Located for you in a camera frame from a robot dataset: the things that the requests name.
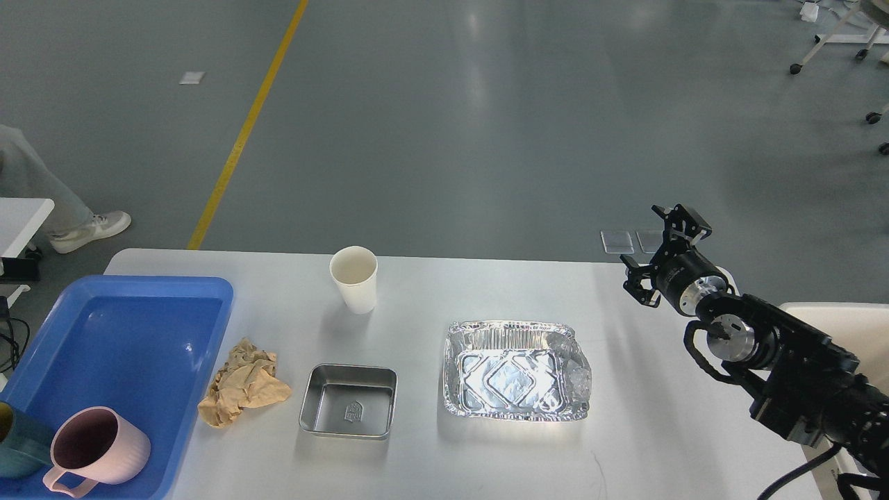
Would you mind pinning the clear floor plate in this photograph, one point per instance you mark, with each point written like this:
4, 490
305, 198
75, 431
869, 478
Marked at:
617, 242
649, 241

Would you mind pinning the person's leg in grey trousers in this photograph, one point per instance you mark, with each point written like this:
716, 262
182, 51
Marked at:
24, 174

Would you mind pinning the beige waste bin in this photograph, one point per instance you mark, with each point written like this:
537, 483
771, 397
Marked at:
862, 329

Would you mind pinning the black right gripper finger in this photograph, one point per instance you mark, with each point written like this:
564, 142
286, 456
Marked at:
635, 276
683, 229

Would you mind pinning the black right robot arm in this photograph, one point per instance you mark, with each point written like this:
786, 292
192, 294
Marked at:
804, 387

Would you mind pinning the clear floor plate left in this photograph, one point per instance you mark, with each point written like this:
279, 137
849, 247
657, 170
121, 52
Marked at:
617, 242

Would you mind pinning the white paper cup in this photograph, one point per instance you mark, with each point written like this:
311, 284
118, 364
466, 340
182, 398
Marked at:
354, 270

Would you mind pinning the crumpled brown paper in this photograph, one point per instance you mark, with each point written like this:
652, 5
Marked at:
246, 380

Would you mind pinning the pink ribbed mug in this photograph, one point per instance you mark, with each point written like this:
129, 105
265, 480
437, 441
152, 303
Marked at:
95, 446

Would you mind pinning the teal mug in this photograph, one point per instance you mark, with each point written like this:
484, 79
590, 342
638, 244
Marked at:
25, 443

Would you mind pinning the clear floor plate right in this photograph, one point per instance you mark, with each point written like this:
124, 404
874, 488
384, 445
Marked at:
649, 241

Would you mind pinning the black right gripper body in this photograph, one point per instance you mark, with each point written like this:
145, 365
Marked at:
686, 278

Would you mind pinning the white rolling stand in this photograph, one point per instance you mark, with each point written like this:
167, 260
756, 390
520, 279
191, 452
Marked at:
876, 13

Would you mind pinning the small steel tray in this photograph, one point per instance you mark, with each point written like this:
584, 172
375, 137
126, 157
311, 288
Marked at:
349, 402

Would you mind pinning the white sneaker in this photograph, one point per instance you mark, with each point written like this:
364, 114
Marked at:
101, 226

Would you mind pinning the aluminium foil tray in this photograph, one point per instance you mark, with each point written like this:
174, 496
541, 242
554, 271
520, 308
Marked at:
515, 370

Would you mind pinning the blue plastic tray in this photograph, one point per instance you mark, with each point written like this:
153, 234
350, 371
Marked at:
144, 346

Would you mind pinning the white side table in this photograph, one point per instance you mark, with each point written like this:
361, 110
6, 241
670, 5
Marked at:
21, 218

